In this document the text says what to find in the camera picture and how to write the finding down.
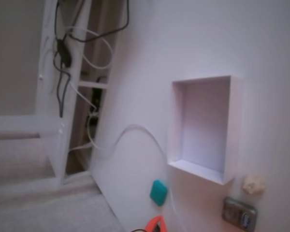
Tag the orange thin gripper finger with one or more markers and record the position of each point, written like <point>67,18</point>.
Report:
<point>151,222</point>

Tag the white frame structure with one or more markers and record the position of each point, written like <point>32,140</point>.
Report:
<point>55,157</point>

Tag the white cardboard bin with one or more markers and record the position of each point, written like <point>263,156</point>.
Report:
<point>203,130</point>

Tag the crumpled white paper ball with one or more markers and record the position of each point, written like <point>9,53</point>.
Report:
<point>253,184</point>

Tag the orange wide gripper finger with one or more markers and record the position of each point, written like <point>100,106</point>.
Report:
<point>164,226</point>

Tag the grey foil packet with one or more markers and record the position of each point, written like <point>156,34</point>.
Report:
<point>240,212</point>

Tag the green cube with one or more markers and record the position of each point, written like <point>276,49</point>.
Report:
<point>158,192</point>

